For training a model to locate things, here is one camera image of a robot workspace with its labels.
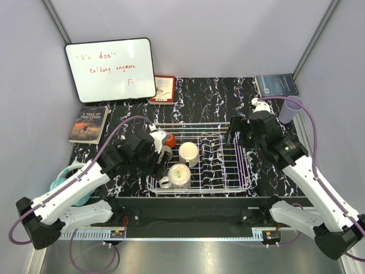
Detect teal headphones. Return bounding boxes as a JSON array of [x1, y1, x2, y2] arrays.
[[49, 160, 93, 207]]

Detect dark blue book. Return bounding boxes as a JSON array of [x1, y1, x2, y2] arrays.
[[254, 74, 299, 98]]

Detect Tale of Two Cities book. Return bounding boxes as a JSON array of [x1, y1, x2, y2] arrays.
[[69, 106, 110, 144]]

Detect black marble pattern mat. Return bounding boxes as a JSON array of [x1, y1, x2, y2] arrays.
[[55, 76, 311, 206]]

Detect beige ceramic mug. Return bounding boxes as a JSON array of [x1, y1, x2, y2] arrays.
[[179, 142, 199, 167]]

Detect grey slotted cable duct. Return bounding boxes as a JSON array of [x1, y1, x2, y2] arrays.
[[59, 229, 127, 241]]

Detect white whiteboard black frame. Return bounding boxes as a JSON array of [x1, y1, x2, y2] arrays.
[[65, 38, 156, 103]]

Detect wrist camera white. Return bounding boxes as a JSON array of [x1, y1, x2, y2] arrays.
[[150, 130, 169, 153], [251, 98, 271, 114]]

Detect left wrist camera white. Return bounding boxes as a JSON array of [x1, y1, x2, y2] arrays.
[[150, 130, 169, 153]]

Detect white wire dish rack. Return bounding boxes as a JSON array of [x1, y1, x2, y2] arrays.
[[146, 122, 252, 195]]

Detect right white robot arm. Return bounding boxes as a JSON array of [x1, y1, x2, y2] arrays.
[[226, 111, 364, 260]]

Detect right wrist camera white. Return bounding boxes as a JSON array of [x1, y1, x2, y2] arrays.
[[251, 98, 271, 114]]

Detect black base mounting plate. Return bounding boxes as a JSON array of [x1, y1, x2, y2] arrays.
[[92, 196, 281, 227]]

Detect lilac plastic cup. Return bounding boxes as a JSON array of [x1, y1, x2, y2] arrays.
[[278, 96, 303, 124]]

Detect red bordered book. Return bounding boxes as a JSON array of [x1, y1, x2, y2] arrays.
[[149, 75, 176, 105]]

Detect small orange red cup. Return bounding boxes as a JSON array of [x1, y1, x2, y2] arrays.
[[165, 133, 177, 148]]

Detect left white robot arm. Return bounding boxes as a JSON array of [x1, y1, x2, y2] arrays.
[[16, 130, 169, 250]]

